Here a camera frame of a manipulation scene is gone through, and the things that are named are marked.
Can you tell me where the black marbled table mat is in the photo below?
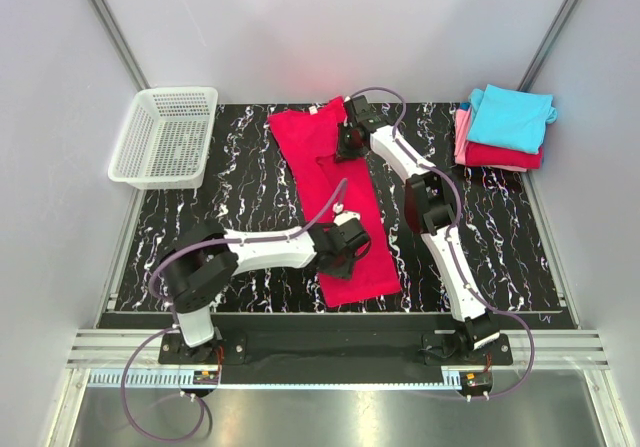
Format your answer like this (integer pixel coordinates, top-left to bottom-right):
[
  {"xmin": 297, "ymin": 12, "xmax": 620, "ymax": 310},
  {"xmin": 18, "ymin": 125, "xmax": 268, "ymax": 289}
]
[{"xmin": 99, "ymin": 102, "xmax": 574, "ymax": 329}]

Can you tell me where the folded cyan t-shirt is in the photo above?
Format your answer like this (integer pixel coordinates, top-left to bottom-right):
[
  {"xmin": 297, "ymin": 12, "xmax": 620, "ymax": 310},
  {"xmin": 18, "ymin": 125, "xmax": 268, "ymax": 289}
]
[{"xmin": 467, "ymin": 84, "xmax": 558, "ymax": 154}]

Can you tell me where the white plastic perforated basket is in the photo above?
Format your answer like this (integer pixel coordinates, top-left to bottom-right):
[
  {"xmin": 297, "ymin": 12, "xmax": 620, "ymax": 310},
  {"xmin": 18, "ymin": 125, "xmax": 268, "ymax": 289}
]
[{"xmin": 107, "ymin": 86, "xmax": 218, "ymax": 191}]

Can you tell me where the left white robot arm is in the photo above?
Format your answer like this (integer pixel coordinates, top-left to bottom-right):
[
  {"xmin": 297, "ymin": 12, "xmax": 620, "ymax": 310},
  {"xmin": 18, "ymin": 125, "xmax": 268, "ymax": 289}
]
[{"xmin": 149, "ymin": 212, "xmax": 371, "ymax": 363}]

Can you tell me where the folded red t-shirt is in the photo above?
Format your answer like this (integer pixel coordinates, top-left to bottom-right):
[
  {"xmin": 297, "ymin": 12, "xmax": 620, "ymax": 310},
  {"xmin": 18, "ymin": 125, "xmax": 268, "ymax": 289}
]
[{"xmin": 465, "ymin": 142, "xmax": 544, "ymax": 170}]

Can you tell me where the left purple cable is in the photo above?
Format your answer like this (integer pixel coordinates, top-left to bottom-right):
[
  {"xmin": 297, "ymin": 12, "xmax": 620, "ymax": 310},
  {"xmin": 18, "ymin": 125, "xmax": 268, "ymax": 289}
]
[{"xmin": 119, "ymin": 177, "xmax": 351, "ymax": 441}]

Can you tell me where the folded pink t-shirt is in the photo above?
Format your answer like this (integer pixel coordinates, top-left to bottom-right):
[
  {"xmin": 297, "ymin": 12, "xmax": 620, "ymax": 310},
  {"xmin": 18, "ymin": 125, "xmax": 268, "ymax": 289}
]
[{"xmin": 454, "ymin": 103, "xmax": 526, "ymax": 172}]

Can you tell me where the red t-shirt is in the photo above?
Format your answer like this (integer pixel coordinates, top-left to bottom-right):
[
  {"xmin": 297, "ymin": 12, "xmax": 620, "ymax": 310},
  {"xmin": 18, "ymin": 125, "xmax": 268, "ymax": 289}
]
[
  {"xmin": 465, "ymin": 142, "xmax": 544, "ymax": 170},
  {"xmin": 267, "ymin": 96, "xmax": 402, "ymax": 309}
]

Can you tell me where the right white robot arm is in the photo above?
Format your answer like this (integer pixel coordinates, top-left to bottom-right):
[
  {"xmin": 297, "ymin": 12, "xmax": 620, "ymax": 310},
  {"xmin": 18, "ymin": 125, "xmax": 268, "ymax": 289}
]
[{"xmin": 336, "ymin": 91, "xmax": 500, "ymax": 364}]

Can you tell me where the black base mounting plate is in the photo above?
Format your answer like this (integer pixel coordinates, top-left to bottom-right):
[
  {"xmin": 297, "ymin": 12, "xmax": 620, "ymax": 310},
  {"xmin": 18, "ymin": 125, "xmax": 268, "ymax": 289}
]
[{"xmin": 158, "ymin": 313, "xmax": 513, "ymax": 387}]

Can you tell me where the aluminium extrusion rail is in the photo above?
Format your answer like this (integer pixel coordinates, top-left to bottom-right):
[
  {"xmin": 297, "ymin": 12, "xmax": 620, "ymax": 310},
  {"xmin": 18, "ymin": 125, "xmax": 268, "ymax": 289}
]
[{"xmin": 68, "ymin": 329, "xmax": 609, "ymax": 370}]

